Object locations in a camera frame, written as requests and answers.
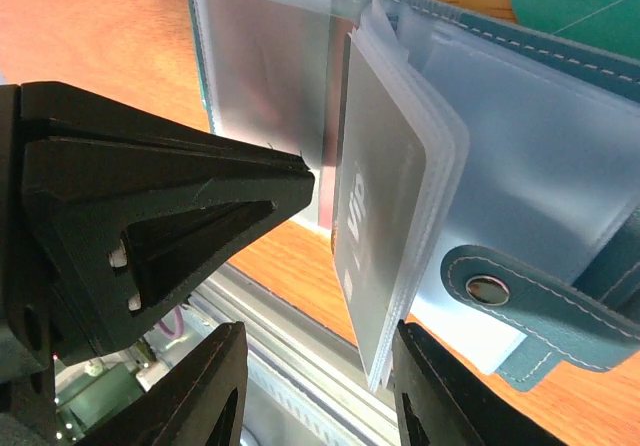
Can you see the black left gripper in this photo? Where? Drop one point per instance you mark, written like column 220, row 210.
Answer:
column 100, row 240

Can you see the black VIP card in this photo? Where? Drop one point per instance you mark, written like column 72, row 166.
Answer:
column 380, row 177

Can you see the teal leather card holder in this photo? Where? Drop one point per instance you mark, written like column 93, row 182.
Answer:
column 524, row 249

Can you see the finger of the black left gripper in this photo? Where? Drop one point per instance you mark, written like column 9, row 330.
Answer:
column 150, row 131

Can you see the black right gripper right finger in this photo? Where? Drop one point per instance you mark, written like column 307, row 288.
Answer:
column 439, row 401

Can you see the teal card right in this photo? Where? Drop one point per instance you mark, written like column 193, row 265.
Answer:
column 610, row 25

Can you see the red card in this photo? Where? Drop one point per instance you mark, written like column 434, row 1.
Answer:
column 271, row 70

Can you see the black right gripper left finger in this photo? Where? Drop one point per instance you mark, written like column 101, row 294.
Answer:
column 199, row 402

